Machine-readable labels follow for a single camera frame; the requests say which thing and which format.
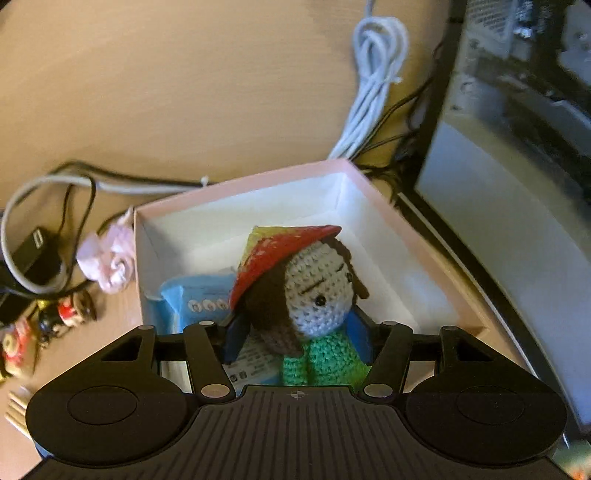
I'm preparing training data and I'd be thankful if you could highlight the white printed packet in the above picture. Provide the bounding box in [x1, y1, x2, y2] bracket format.
[222, 331, 282, 387]

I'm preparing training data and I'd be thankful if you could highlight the grey cable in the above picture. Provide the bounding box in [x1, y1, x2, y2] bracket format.
[0, 173, 209, 295]

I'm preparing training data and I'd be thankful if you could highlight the red and white figurine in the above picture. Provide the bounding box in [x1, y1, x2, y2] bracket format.
[57, 292, 98, 329]

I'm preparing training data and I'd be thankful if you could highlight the pale tissue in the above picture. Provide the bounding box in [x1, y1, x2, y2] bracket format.
[76, 208, 137, 294]

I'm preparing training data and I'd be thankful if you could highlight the computer monitor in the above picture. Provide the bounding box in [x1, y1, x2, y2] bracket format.
[412, 0, 591, 445]

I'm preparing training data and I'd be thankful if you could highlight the black cable bundle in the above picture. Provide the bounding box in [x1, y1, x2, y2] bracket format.
[350, 76, 445, 205]

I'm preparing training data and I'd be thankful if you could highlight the pink cardboard box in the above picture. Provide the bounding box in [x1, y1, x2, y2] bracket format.
[133, 158, 499, 393]

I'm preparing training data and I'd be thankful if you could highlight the white bundled cable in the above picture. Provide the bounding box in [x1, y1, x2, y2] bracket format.
[327, 0, 411, 162]

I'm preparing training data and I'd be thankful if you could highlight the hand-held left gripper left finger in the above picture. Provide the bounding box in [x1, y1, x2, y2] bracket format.
[99, 313, 253, 404]

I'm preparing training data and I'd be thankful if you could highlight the black adapter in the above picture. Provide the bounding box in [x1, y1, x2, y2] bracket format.
[10, 225, 64, 285]

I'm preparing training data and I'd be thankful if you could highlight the yellow packet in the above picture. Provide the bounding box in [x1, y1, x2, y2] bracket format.
[240, 224, 301, 273]

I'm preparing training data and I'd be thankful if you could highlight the blue wet wipe packet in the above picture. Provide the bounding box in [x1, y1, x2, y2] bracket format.
[159, 270, 241, 335]

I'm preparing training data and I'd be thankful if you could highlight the dark small figurine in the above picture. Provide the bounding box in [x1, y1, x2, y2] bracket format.
[34, 308, 64, 348]

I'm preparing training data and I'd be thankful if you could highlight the beige wooden sticks bundle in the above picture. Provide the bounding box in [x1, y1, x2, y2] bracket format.
[4, 384, 36, 438]

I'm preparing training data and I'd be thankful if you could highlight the thin black cable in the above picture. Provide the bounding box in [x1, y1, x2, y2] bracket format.
[59, 178, 99, 243]

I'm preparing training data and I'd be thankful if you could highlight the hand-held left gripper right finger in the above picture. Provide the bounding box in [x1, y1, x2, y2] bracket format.
[347, 310, 483, 407]

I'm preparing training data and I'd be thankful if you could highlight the crochet doll with red hat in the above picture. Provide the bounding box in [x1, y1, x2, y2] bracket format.
[228, 224, 372, 387]

